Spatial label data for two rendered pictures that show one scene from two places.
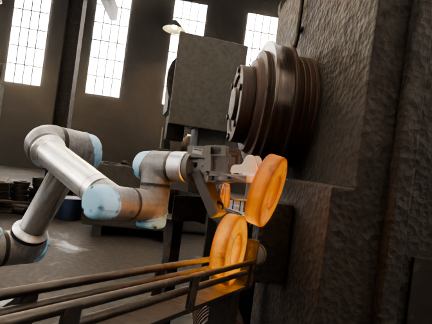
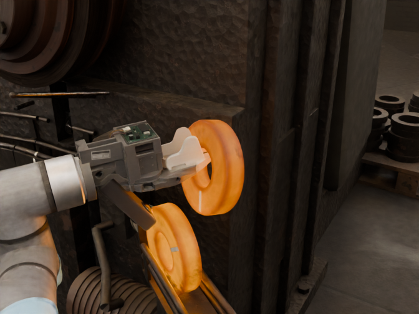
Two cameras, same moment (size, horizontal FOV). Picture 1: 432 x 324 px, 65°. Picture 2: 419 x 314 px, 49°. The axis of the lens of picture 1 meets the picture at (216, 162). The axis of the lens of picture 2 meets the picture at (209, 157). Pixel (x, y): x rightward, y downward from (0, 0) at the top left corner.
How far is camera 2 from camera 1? 0.60 m
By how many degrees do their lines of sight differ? 57
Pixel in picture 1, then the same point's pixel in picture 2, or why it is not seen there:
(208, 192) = (136, 203)
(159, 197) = (50, 243)
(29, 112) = not seen: outside the picture
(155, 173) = (33, 215)
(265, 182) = (241, 174)
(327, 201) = not seen: hidden behind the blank
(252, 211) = (226, 209)
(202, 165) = (113, 171)
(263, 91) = not seen: outside the picture
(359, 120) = (240, 24)
